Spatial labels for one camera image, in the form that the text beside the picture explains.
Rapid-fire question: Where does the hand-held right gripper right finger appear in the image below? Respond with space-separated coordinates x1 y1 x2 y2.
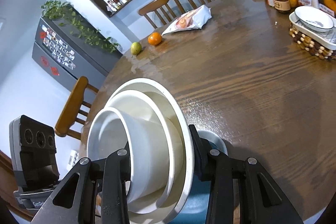
188 124 302 224

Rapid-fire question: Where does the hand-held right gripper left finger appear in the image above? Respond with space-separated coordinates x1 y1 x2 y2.
31 147 132 224

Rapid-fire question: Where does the small straight-sided white bowl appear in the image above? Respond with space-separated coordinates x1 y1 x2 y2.
87 107 171 200

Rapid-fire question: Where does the blue oval dish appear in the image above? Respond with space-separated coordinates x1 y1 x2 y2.
168 130 229 224

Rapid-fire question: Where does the large grey-white bowl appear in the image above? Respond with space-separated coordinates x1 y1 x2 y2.
87 78 195 224

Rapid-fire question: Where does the medium white bowl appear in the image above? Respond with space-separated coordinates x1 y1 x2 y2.
98 90 187 214

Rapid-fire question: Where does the grey refrigerator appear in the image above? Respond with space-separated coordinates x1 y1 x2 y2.
31 5 124 95

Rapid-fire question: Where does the group of fridge photo magnets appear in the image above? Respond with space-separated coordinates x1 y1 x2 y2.
39 24 77 70

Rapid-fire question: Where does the green pear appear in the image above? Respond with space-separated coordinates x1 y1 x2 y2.
130 42 143 56

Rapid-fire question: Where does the orange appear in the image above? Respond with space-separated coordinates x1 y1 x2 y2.
148 32 162 46

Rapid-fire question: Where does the trailing green vine plant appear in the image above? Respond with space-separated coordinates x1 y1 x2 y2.
41 0 123 54

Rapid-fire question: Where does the cake roll snack bag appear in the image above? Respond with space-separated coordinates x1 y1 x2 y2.
161 5 212 36

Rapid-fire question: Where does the wooden bead trivet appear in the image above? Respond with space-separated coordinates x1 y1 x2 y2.
289 24 336 61

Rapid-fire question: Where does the cluster of red sauce bottles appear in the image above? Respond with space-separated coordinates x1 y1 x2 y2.
107 0 123 10

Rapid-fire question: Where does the white rectangular tray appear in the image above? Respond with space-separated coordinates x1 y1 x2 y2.
288 11 336 50

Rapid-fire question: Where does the dark sauce jar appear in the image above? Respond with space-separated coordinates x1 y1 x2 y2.
269 0 291 13

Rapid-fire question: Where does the round white dark-rimmed dish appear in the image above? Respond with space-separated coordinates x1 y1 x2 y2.
294 5 335 30

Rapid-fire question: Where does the orange mango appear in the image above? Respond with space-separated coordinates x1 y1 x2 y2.
322 0 336 12

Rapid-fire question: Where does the white wall socket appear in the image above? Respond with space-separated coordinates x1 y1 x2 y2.
68 149 79 169

